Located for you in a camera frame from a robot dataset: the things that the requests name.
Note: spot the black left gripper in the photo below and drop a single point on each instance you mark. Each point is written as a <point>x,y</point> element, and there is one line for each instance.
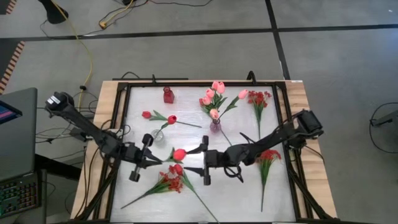
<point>136,155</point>

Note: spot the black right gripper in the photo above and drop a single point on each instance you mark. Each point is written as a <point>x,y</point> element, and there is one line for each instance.
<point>217,158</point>

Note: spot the clear glass vase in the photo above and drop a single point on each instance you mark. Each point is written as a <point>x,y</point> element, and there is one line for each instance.
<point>160,139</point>

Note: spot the purple glass vase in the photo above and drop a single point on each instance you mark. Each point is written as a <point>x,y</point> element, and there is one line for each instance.
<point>215,127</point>

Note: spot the pink artificial tulip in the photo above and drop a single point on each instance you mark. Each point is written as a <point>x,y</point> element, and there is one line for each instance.
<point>214,113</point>
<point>206,100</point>
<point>221,87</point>
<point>214,84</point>
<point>210,92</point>
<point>243,94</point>

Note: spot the red glass vase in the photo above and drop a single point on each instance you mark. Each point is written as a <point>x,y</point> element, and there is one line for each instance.
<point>168,97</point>

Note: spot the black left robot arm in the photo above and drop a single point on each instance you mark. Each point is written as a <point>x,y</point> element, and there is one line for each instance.
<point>90,130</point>

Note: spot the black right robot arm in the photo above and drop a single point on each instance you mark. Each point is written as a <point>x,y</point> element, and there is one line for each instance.
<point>273,140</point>

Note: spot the black power adapter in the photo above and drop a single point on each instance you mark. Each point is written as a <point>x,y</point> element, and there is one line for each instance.
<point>77,132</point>

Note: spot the black desk crossbar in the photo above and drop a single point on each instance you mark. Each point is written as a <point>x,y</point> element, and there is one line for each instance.
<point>56,166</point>

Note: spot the grey laptop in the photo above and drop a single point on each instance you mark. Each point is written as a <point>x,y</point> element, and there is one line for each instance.
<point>18,140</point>

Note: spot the backlit keyboard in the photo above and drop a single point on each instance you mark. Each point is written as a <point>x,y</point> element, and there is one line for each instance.
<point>18,194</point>

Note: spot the striped floor mat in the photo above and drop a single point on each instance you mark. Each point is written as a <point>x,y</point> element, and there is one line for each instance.
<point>12,62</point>

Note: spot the black floor stand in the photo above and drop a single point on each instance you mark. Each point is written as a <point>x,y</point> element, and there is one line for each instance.
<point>54,14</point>

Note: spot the black aluminium table frame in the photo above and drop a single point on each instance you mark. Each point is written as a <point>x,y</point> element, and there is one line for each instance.
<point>186,84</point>

